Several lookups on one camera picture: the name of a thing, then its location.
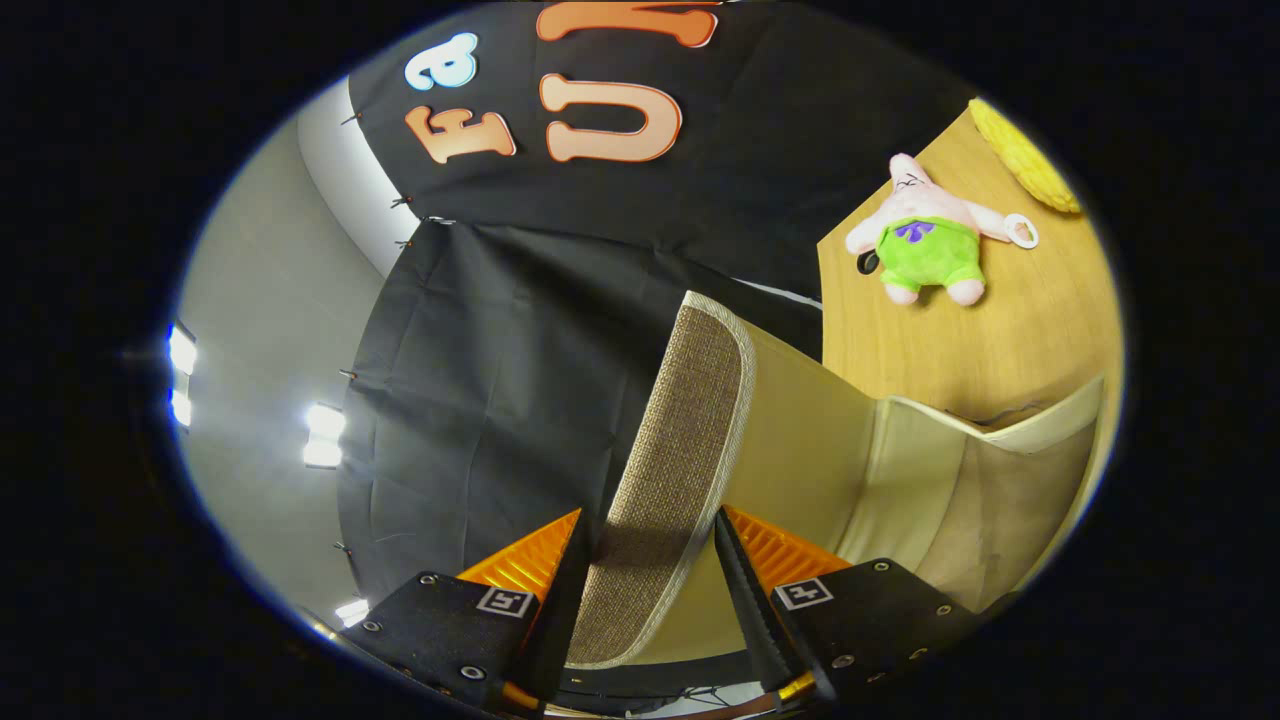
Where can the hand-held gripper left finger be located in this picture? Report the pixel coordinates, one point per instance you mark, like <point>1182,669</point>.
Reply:
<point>560,610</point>

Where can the pink star plush toy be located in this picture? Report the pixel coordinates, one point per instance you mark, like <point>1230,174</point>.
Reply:
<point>925,250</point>

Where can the small black round object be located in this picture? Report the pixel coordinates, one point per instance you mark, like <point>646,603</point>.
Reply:
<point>866,264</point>

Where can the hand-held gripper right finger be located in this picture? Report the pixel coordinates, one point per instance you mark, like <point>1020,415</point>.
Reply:
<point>750,610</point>

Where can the yellow round plush cushion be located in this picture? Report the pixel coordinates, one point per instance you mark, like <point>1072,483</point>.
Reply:
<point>1025,160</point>

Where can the ceiling light panel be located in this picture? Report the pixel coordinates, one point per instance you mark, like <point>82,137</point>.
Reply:
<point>352,612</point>
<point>323,435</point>
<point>182,375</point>

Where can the row of small black clips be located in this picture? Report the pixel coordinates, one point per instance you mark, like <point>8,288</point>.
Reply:
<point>403,201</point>

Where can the beige fabric storage box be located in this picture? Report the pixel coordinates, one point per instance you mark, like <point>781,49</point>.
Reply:
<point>800,450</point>

